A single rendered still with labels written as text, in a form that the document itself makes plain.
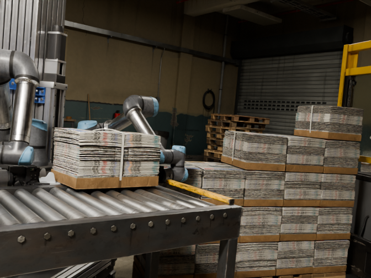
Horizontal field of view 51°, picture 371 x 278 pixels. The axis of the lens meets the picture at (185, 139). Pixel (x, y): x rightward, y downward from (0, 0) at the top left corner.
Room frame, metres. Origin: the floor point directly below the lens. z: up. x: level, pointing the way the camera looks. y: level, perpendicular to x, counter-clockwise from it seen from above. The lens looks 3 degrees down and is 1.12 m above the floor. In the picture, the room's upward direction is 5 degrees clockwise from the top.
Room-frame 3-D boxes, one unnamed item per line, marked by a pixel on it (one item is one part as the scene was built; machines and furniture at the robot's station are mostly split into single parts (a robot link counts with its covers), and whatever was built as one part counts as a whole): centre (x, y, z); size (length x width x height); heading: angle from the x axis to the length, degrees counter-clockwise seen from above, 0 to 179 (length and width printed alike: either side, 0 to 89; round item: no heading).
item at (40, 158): (1.93, 0.76, 0.87); 0.15 x 0.15 x 0.10
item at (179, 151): (2.03, 0.04, 0.91); 0.11 x 0.08 x 0.11; 137
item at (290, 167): (2.69, -0.74, 0.86); 0.38 x 0.29 x 0.04; 20
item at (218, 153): (9.28, -1.22, 0.65); 1.33 x 0.94 x 1.30; 132
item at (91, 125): (2.41, 0.61, 0.98); 0.13 x 0.12 x 0.14; 137
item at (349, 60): (3.25, -1.31, 0.97); 0.09 x 0.09 x 1.75; 20
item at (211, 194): (1.66, -0.07, 0.81); 0.43 x 0.03 x 0.02; 38
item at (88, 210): (1.34, 0.36, 0.77); 0.47 x 0.05 x 0.05; 38
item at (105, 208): (1.38, 0.31, 0.77); 0.47 x 0.05 x 0.05; 38
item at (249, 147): (2.60, -0.46, 0.95); 0.38 x 0.29 x 0.23; 19
